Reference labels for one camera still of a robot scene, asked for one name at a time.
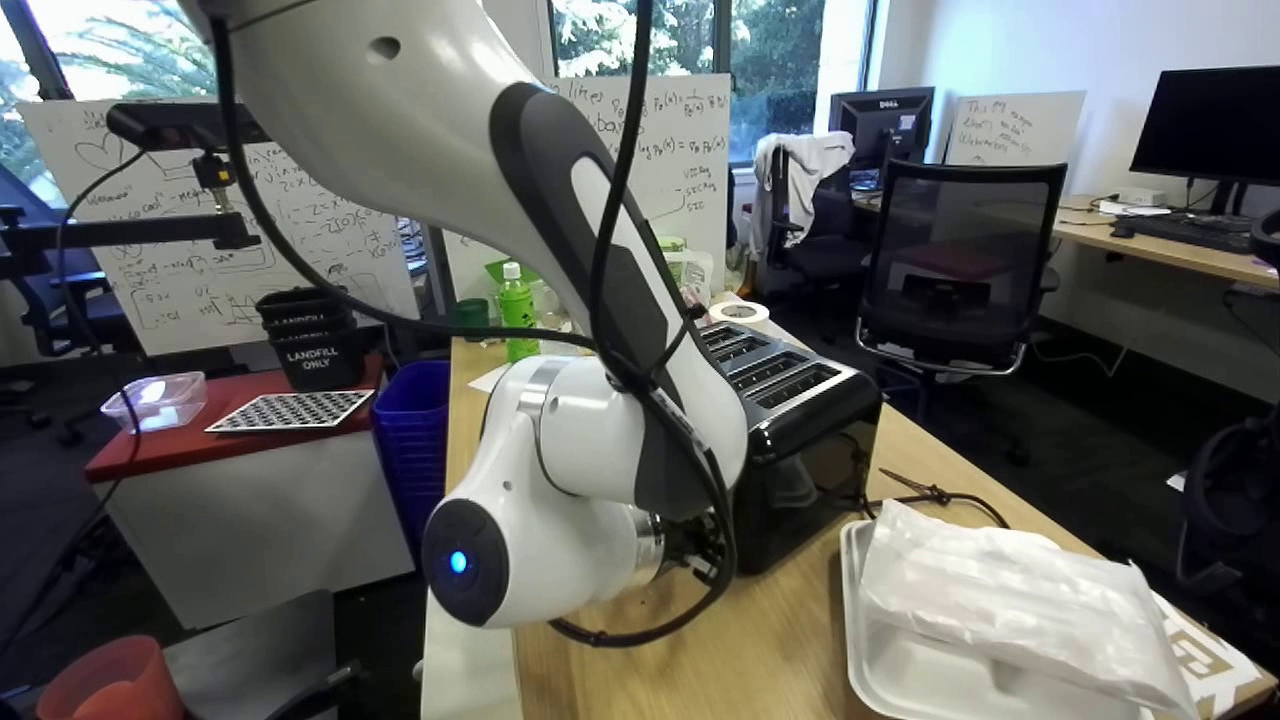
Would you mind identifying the white tape roll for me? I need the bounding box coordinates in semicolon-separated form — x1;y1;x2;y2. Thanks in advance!
709;296;776;327

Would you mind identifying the black keyboard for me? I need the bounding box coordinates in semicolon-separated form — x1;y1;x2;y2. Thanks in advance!
1107;210;1260;257

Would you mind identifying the silver black four-slot toaster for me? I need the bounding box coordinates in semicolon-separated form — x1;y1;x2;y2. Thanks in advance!
685;314;887;581

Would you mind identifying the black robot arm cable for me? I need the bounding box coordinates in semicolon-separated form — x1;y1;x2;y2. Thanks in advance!
204;0;740;656

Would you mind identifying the white cloth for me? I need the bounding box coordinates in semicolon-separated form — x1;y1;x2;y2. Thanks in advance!
754;129;859;227

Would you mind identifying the small written whiteboard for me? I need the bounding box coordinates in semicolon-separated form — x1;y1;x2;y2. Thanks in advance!
942;88;1089;171

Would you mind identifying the whiteboard with coloured drawings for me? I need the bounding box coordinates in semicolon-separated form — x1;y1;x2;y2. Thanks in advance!
556;73;735;304

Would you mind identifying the wooden desk with keyboard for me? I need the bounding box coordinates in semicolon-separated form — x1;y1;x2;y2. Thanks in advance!
1050;200;1280;298

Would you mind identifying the black stacked container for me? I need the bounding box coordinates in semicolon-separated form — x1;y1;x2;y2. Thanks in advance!
254;279;364;394

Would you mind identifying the clear jar green lid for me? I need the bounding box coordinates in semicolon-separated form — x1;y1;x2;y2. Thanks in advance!
658;237;712;304

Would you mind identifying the black toaster power cord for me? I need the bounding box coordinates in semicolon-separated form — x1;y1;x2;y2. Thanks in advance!
871;462;1017;532

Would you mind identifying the black office chair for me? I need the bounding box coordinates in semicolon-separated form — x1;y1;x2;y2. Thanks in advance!
1173;408;1280;632

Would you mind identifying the green bottle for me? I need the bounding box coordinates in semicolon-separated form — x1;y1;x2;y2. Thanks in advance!
491;257;547;368

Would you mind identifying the black mesh back chair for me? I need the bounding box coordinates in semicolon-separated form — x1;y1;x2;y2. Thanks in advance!
851;157;1074;462

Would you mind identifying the red table top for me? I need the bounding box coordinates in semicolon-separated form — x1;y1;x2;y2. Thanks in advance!
80;368;393;489

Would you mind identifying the whiteboard with dense writing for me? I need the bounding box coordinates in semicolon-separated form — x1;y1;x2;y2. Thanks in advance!
18;95;429;360

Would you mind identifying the clear plastic container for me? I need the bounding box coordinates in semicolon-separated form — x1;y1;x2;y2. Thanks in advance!
96;368;212;436

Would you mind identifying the white rectangular box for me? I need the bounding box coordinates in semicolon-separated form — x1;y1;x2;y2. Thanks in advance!
422;583;530;720

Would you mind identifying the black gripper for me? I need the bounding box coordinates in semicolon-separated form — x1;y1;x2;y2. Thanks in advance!
661;512;735;591

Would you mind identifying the checkerboard calibration sheet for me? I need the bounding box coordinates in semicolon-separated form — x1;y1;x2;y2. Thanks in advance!
204;382;382;438

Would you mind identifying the dark chair under cloth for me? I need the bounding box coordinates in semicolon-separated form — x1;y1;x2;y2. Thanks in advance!
757;143;871;298

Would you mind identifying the red bucket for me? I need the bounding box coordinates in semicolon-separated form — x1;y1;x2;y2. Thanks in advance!
31;632;189;720

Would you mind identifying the blue waste bin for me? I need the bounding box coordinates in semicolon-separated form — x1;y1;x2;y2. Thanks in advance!
368;355;458;572

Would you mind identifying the black camera boom stand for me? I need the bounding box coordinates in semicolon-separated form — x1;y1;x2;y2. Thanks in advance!
0;99;270;261

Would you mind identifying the white plastic shopping bag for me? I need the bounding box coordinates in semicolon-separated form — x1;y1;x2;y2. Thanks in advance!
856;495;1200;720

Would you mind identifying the large black computer monitor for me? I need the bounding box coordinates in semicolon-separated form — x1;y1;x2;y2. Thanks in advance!
1128;62;1280;217

